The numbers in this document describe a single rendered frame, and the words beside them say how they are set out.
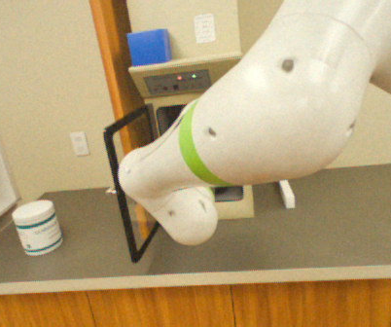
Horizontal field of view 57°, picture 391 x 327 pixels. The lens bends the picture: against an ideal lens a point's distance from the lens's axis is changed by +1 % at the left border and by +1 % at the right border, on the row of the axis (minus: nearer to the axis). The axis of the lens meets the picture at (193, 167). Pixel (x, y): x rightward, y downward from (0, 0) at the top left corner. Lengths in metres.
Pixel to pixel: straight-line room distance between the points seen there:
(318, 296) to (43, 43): 1.45
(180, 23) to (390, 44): 0.82
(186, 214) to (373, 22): 0.46
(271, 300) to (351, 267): 0.25
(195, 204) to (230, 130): 0.40
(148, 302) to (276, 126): 0.98
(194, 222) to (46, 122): 1.26
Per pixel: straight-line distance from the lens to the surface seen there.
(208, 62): 1.04
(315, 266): 1.08
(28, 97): 1.84
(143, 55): 1.06
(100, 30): 1.11
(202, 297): 1.16
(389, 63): 0.42
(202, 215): 0.70
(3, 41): 1.86
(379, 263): 1.12
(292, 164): 0.30
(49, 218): 1.33
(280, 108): 0.28
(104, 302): 1.24
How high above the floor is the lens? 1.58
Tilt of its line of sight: 20 degrees down
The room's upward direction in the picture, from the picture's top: 8 degrees counter-clockwise
